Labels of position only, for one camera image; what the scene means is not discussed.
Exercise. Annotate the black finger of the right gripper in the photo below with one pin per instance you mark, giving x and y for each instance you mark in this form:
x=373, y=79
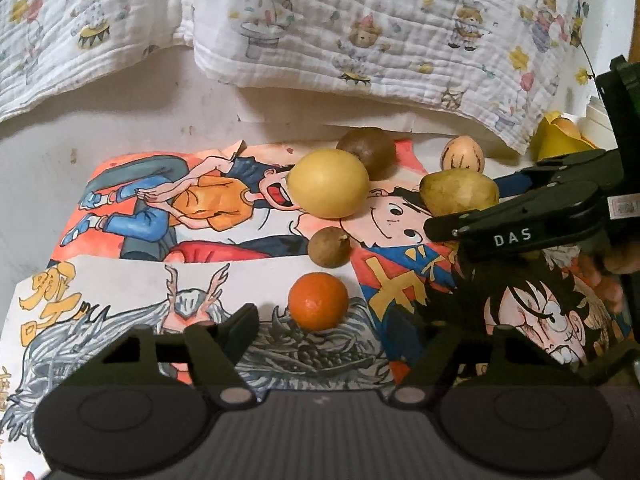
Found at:
x=510, y=229
x=603, y=168

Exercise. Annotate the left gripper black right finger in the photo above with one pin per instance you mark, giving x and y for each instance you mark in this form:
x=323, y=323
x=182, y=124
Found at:
x=448, y=361

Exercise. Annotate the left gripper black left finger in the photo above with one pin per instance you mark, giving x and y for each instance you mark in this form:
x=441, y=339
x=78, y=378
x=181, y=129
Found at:
x=202, y=357

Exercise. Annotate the dark brown round fruit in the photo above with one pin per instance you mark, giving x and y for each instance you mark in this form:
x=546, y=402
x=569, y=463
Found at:
x=374, y=147

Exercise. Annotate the white cup with twig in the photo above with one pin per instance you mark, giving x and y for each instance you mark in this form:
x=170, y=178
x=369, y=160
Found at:
x=596, y=126

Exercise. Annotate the yellow plastic bowl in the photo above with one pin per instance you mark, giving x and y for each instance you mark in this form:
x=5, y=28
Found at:
x=558, y=136

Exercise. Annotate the green yellow pear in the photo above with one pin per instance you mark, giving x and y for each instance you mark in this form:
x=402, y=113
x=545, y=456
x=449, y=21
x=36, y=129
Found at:
x=457, y=190

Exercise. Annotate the small striped tan melon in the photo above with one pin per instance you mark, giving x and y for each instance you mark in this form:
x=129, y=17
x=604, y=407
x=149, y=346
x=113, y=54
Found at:
x=463, y=152

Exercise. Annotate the small orange tangerine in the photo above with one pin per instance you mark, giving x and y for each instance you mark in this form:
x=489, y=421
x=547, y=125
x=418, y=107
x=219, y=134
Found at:
x=318, y=301

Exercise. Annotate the colourful anime poster mat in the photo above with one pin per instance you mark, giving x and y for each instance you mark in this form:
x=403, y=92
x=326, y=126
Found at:
x=164, y=241

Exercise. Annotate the small brown kiwi fruit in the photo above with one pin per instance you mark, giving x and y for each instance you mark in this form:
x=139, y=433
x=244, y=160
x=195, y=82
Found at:
x=330, y=247

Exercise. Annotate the white printed muslin blanket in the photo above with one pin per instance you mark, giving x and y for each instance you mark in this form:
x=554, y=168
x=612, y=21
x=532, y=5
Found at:
x=497, y=62

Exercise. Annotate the round yellow pear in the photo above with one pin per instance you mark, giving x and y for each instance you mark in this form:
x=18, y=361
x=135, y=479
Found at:
x=329, y=184

